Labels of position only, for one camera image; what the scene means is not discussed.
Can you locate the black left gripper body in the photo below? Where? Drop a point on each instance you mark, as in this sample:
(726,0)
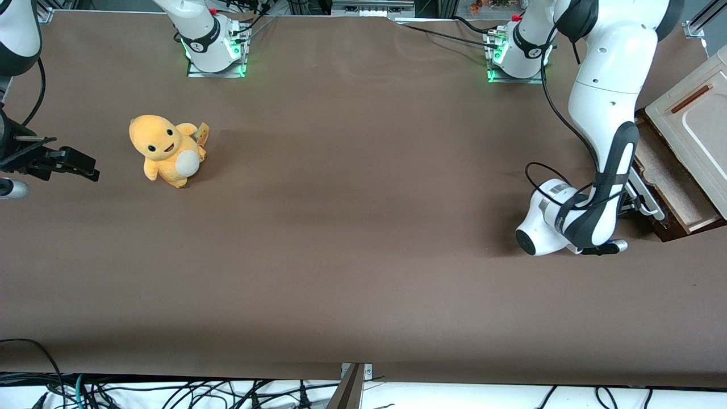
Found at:
(628,203)

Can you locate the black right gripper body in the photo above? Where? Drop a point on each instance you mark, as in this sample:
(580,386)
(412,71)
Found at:
(17,156)

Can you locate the brown wooden drawer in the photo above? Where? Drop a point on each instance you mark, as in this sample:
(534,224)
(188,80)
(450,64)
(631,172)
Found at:
(670,176)

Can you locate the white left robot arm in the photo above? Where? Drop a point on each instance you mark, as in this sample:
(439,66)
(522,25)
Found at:
(608,85)

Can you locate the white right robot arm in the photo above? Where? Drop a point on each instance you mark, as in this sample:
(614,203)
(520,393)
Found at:
(207,40)

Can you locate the beige drawer cabinet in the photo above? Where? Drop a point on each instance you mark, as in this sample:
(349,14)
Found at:
(710,130)

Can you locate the yellow plush toy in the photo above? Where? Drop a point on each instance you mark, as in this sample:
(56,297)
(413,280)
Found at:
(164,150)

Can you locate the small orange object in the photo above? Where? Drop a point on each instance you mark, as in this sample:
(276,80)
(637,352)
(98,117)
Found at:
(476,7)

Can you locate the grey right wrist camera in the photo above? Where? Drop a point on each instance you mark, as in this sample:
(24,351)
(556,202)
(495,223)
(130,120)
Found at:
(11,189)

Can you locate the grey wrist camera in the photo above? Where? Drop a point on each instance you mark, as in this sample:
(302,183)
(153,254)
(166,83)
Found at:
(11,189)
(616,246)

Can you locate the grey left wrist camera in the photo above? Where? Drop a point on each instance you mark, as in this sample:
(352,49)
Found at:
(616,246)

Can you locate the metal corner bracket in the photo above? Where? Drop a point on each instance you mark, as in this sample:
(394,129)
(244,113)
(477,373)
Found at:
(45,14)

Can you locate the small metal bracket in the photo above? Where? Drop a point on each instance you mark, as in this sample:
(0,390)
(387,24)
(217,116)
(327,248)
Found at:
(368,372)

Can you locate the aluminium frame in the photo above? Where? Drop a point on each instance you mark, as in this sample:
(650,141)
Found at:
(372,8)

